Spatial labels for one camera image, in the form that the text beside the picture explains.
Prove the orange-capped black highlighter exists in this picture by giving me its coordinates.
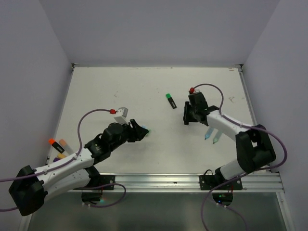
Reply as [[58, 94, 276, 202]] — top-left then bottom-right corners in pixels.
[[49, 139, 65, 154]]

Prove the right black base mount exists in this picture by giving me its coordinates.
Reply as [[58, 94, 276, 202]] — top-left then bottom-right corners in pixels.
[[199, 169, 243, 206]]

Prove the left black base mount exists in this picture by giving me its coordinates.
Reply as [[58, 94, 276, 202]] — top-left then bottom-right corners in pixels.
[[81, 175, 116, 205]]

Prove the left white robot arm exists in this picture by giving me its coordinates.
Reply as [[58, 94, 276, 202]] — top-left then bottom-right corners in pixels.
[[9, 119, 149, 216]]

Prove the aluminium front rail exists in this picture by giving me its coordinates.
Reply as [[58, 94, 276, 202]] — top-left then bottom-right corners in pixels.
[[31, 172, 284, 193]]

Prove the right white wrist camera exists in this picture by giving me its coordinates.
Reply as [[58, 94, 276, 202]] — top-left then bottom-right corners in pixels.
[[193, 89, 201, 94]]

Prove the blue translucent pen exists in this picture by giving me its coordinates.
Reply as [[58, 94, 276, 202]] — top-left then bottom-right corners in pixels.
[[205, 127, 214, 140]]

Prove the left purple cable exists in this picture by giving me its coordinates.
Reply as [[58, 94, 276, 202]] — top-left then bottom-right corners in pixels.
[[0, 108, 127, 212]]

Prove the peach translucent pen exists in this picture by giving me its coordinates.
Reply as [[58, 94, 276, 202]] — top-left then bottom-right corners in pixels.
[[59, 139, 74, 155]]

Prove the green-capped black highlighter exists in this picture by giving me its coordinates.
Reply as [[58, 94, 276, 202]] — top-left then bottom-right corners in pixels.
[[166, 93, 177, 109]]

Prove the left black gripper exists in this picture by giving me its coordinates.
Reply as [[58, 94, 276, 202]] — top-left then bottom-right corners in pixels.
[[110, 118, 148, 151]]

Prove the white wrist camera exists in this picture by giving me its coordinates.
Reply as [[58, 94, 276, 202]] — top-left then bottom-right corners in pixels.
[[114, 107, 128, 125], [193, 89, 201, 94]]

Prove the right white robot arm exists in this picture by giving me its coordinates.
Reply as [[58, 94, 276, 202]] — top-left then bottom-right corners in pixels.
[[183, 92, 276, 189]]

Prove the green translucent pen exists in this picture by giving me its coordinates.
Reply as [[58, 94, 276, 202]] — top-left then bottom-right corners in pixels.
[[213, 131, 222, 144]]

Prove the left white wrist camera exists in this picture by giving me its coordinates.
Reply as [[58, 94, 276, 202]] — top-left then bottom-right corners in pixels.
[[114, 107, 128, 125]]

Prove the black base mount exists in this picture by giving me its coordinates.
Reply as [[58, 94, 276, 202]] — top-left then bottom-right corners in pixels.
[[81, 175, 116, 205], [199, 169, 243, 206]]

